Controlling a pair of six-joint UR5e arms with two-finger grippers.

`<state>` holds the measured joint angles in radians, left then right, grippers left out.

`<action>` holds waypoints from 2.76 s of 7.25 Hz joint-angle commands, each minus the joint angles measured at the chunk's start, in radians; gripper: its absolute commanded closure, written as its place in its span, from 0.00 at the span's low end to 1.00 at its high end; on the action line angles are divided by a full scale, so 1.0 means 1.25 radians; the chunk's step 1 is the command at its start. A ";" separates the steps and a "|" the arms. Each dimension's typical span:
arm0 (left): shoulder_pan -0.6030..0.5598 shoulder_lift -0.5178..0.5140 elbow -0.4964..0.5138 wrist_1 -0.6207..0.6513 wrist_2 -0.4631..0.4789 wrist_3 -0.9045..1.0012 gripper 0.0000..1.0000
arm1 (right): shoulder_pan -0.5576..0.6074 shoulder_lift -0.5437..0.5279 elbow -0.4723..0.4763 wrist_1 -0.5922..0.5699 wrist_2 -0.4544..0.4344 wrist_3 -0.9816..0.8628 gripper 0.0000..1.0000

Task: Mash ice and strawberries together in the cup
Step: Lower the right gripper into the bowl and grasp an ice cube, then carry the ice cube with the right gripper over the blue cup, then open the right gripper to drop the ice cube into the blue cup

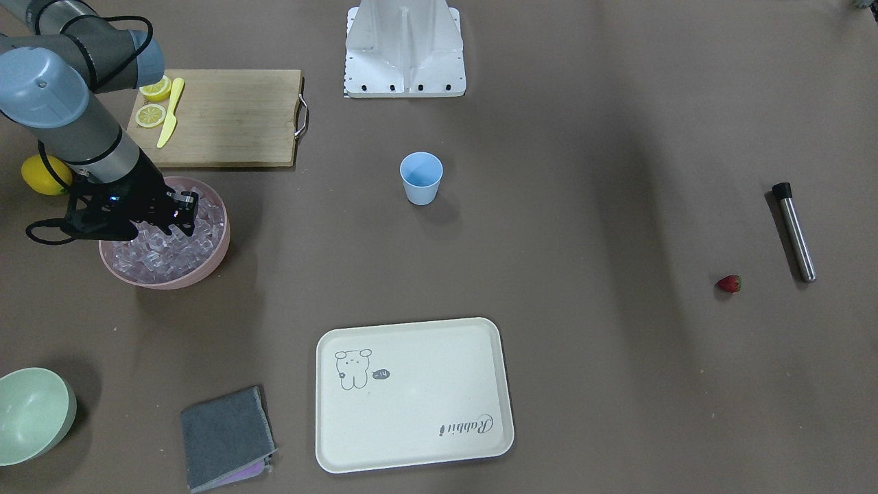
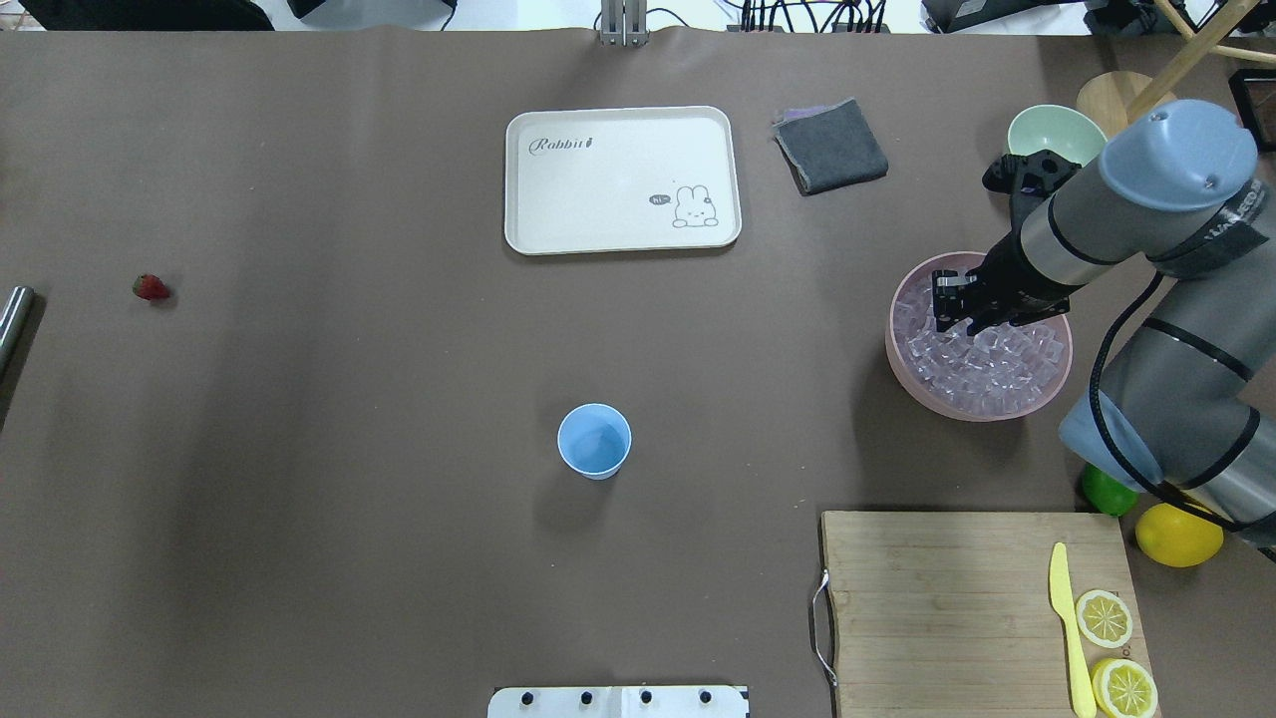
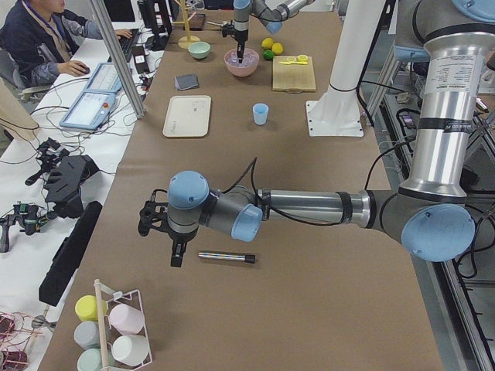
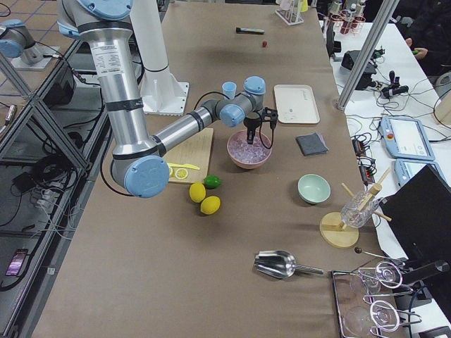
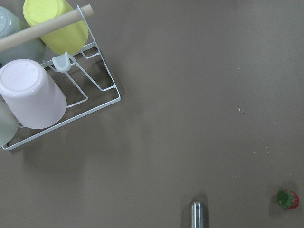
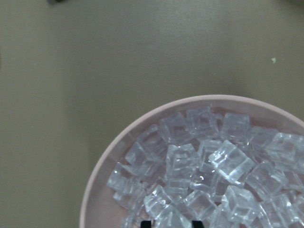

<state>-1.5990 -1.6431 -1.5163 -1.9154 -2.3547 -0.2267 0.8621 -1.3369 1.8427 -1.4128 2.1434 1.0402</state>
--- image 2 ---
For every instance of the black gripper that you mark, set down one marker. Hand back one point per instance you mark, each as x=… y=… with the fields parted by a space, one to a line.
x=1008 y=279

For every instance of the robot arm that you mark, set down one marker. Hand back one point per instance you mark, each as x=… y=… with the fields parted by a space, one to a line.
x=1162 y=414

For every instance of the pink ice bowl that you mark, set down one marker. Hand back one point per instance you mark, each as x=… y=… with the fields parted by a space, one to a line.
x=1002 y=373

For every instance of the wooden cup stand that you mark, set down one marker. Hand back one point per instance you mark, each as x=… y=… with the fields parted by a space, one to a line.
x=1113 y=100

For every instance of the blue plastic cup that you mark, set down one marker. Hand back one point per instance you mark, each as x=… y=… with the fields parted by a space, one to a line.
x=594 y=440

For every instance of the grey folded cloth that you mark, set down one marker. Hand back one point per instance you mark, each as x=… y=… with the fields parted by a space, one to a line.
x=830 y=147

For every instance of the mint green bowl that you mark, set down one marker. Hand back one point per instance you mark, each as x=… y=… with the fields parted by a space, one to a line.
x=1064 y=131

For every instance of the green lime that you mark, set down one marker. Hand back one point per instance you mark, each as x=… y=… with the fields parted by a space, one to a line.
x=1105 y=494

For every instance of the yellow plastic knife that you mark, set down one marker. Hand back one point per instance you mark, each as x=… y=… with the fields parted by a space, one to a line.
x=1081 y=693

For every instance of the wooden cutting board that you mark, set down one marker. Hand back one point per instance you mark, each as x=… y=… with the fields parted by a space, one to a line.
x=948 y=614

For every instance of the whole yellow lemon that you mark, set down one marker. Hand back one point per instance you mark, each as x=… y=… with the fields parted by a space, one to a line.
x=1174 y=538

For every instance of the cream rabbit tray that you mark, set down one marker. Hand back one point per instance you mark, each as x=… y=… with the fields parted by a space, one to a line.
x=627 y=179

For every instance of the upper lemon slice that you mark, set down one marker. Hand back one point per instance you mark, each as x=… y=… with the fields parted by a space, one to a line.
x=1104 y=619

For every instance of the lemon slice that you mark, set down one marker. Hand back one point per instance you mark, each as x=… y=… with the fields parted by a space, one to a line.
x=1124 y=688
x=1104 y=619

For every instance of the lower lemon slice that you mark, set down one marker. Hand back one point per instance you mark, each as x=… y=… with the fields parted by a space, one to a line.
x=1124 y=688

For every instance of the red strawberry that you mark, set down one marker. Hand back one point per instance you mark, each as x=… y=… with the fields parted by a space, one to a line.
x=150 y=288

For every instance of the steel muddler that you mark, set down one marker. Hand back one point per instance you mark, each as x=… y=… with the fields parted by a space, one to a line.
x=13 y=320

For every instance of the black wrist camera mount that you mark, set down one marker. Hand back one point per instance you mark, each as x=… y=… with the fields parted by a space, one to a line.
x=1028 y=181

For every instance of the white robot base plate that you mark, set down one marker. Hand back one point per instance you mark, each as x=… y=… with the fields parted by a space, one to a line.
x=622 y=701

